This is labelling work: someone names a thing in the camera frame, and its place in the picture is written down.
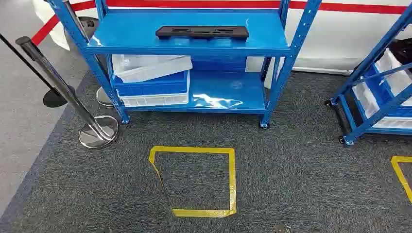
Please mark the black slotted plastic part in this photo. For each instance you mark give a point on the black slotted plastic part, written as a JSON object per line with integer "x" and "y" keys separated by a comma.
{"x": 167, "y": 32}

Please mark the blue folded crate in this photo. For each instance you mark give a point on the blue folded crate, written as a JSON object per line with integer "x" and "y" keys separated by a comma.
{"x": 219, "y": 62}

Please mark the blue plastic crate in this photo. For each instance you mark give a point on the blue plastic crate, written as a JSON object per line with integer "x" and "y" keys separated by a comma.
{"x": 381, "y": 90}
{"x": 151, "y": 86}

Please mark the yellow floor tape square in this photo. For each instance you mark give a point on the yellow floor tape square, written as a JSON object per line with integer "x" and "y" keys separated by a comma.
{"x": 232, "y": 180}
{"x": 399, "y": 159}

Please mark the blue metal shelf rack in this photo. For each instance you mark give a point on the blue metal shelf rack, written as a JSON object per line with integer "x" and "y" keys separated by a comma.
{"x": 370, "y": 59}
{"x": 193, "y": 45}

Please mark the red barrier belt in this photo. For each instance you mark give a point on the red barrier belt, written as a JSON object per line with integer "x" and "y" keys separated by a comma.
{"x": 48, "y": 28}
{"x": 225, "y": 4}

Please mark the black round wheel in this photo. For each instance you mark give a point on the black round wheel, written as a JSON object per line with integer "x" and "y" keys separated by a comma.
{"x": 93, "y": 24}

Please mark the white vehicle body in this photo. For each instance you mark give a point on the white vehicle body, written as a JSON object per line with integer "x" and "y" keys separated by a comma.
{"x": 338, "y": 38}

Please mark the black parts pile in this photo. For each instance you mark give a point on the black parts pile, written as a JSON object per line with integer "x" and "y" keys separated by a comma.
{"x": 404, "y": 51}

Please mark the chrome stanchion post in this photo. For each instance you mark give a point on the chrome stanchion post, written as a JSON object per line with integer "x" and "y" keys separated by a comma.
{"x": 103, "y": 98}
{"x": 96, "y": 133}

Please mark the black stanchion post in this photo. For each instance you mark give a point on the black stanchion post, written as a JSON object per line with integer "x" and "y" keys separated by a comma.
{"x": 56, "y": 98}

